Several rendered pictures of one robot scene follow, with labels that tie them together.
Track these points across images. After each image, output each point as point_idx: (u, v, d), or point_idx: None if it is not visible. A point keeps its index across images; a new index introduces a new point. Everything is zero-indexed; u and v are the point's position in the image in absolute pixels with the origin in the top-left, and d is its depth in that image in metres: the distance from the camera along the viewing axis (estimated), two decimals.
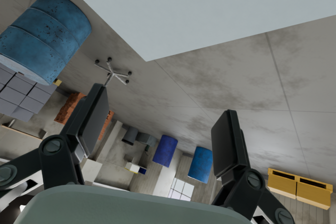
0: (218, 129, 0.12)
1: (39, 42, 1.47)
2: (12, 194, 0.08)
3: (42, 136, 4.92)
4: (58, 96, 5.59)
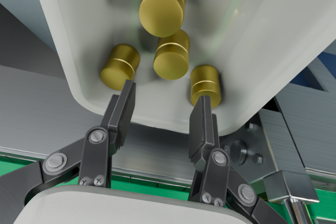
0: (194, 115, 0.13)
1: None
2: (56, 181, 0.09)
3: None
4: None
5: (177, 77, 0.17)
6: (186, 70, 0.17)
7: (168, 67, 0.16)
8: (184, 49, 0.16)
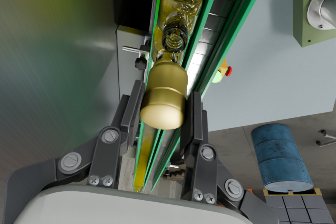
0: None
1: (277, 160, 2.13)
2: (69, 180, 0.09)
3: None
4: None
5: (172, 128, 0.13)
6: (183, 118, 0.13)
7: (159, 118, 0.12)
8: (181, 95, 0.12)
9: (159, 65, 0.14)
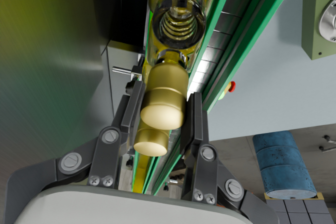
0: None
1: (279, 167, 2.08)
2: (69, 180, 0.09)
3: None
4: None
5: (172, 128, 0.13)
6: (183, 118, 0.13)
7: (159, 118, 0.12)
8: (181, 95, 0.12)
9: (159, 65, 0.14)
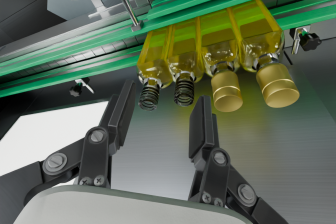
0: (194, 115, 0.13)
1: None
2: (56, 181, 0.09)
3: None
4: None
5: (237, 98, 0.20)
6: (230, 90, 0.20)
7: (229, 105, 0.21)
8: (215, 92, 0.21)
9: None
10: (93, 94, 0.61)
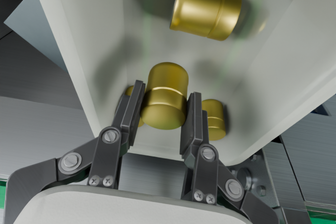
0: None
1: None
2: (69, 180, 0.09)
3: None
4: None
5: None
6: None
7: None
8: None
9: None
10: None
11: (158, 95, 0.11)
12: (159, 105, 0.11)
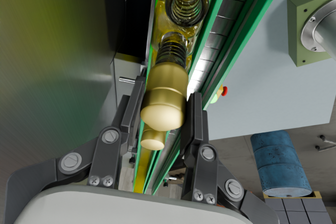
0: None
1: (276, 166, 2.14)
2: (69, 180, 0.09)
3: None
4: (335, 211, 4.75)
5: (167, 130, 0.20)
6: None
7: None
8: None
9: None
10: None
11: (158, 95, 0.11)
12: (159, 105, 0.11)
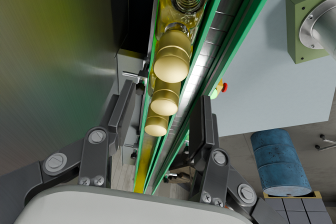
0: (194, 115, 0.13)
1: (276, 164, 2.15)
2: (56, 181, 0.09)
3: None
4: (335, 211, 4.75)
5: (169, 114, 0.21)
6: (176, 108, 0.21)
7: (162, 108, 0.20)
8: (175, 93, 0.20)
9: None
10: None
11: (168, 50, 0.15)
12: (169, 57, 0.15)
